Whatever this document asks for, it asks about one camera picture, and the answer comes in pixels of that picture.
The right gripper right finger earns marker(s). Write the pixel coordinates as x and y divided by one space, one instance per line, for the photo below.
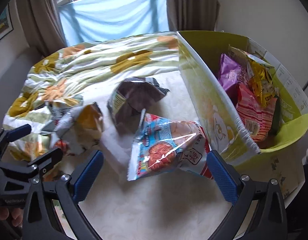
258 209

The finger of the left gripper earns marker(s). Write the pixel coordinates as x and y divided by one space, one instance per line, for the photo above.
48 160
8 136

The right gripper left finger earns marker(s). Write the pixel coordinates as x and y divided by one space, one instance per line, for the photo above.
40 220

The translucent white snack packet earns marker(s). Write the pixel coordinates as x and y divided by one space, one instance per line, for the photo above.
116 145

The pink striped snack packet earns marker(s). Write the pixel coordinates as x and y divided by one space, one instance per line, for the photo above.
257 120

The blue orange shrimp snack packet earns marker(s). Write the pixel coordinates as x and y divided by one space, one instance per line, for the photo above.
162 145

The gold yellow snack packet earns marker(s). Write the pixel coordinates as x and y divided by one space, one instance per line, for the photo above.
260 80

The person's left hand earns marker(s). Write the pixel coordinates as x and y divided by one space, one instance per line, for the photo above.
16 214

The silver white snack packet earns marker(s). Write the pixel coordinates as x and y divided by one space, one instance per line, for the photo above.
58 108

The silver orange snack packet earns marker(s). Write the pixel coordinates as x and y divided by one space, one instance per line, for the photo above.
79 129

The grey headboard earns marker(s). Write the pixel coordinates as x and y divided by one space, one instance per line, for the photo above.
13 79

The green cardboard box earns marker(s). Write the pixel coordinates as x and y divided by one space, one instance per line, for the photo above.
199 54

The floral striped duvet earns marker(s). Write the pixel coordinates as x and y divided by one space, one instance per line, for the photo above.
87 71

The dark brown snack packet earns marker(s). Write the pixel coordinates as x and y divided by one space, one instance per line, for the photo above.
130 97

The framed houses picture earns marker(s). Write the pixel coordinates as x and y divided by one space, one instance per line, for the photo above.
5 22

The left brown curtain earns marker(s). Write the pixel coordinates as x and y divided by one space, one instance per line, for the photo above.
41 25

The brown curtain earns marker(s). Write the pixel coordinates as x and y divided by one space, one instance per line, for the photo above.
192 14
41 25

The purple snack packet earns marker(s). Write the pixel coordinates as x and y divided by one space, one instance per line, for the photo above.
230 76

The light blue window cloth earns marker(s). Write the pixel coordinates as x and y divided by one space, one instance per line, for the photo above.
101 20

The white orange pyramid snack packet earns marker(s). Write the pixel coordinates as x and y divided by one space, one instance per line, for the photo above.
240 55

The right brown curtain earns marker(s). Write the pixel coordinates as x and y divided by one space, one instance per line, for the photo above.
192 14

